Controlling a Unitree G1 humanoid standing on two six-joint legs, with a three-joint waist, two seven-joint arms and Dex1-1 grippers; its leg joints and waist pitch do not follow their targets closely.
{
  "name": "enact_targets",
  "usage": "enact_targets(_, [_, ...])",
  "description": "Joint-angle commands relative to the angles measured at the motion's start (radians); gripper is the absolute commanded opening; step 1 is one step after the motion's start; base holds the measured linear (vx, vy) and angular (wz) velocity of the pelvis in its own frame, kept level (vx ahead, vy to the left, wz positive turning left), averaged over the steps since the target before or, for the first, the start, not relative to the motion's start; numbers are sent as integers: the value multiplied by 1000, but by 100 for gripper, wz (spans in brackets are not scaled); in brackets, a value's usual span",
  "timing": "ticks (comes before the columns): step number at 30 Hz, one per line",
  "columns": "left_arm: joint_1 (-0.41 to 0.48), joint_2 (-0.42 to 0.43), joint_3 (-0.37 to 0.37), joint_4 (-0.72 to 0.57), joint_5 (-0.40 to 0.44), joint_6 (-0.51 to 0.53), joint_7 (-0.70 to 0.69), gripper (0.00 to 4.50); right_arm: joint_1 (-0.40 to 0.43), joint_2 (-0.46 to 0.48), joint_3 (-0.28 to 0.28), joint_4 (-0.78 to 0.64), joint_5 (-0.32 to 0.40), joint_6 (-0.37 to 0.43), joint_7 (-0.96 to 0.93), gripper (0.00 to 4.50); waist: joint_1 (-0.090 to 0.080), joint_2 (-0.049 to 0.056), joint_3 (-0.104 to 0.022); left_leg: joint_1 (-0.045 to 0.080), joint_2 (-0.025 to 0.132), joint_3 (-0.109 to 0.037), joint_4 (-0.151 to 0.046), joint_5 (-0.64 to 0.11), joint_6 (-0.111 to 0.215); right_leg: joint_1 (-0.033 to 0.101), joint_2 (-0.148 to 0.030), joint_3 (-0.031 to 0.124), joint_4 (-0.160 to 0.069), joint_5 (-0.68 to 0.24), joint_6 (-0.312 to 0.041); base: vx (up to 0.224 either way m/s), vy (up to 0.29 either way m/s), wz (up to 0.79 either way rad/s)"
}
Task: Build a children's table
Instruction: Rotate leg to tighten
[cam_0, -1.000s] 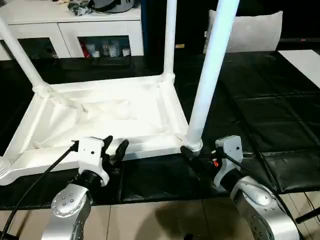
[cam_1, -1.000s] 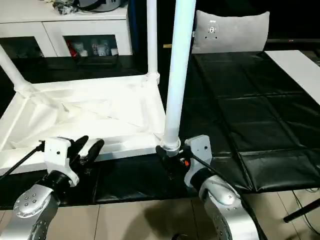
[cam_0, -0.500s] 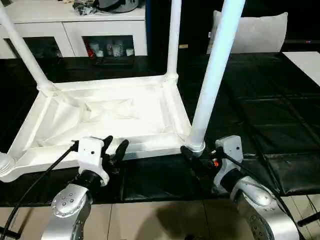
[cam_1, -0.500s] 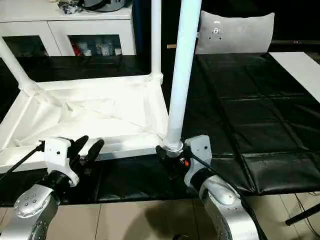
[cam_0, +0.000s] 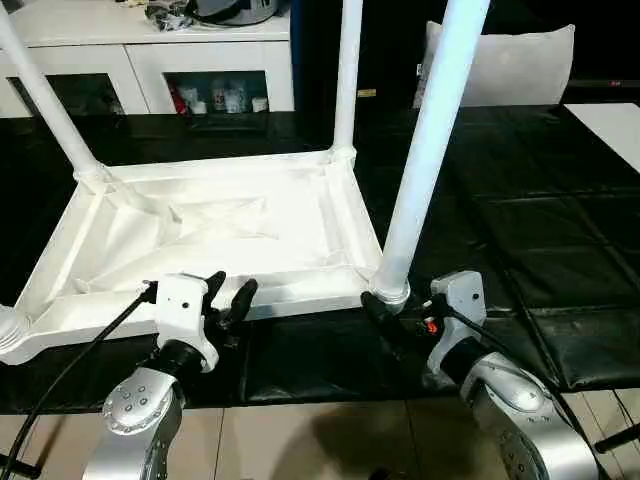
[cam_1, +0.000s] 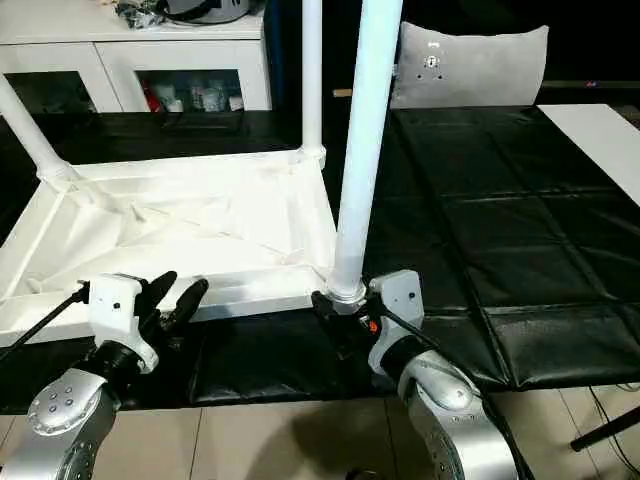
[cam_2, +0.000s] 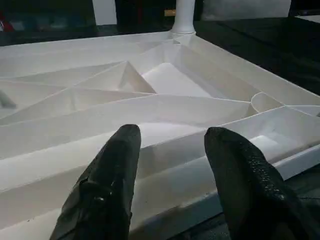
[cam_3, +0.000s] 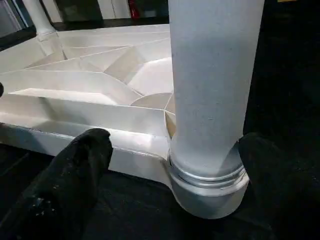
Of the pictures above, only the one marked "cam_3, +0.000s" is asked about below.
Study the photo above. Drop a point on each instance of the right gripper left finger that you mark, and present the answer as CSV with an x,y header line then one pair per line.
x,y
57,192

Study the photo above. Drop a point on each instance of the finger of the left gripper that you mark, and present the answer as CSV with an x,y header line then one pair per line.
x,y
1,88

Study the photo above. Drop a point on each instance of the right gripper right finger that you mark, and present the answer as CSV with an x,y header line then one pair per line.
x,y
282,190

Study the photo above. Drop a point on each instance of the white plastic table leg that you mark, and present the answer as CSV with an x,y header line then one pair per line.
x,y
41,17
212,87

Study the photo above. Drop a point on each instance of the white plastic table top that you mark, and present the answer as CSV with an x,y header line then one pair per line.
x,y
100,87

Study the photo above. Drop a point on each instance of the beige curtain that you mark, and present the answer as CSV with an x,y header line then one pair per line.
x,y
10,17

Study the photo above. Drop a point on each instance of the white cabinet with glass doors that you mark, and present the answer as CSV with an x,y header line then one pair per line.
x,y
112,8

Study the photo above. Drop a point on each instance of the red item behind glass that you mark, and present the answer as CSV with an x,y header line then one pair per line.
x,y
134,8

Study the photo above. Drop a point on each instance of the small brown label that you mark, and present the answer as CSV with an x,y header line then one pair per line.
x,y
287,0

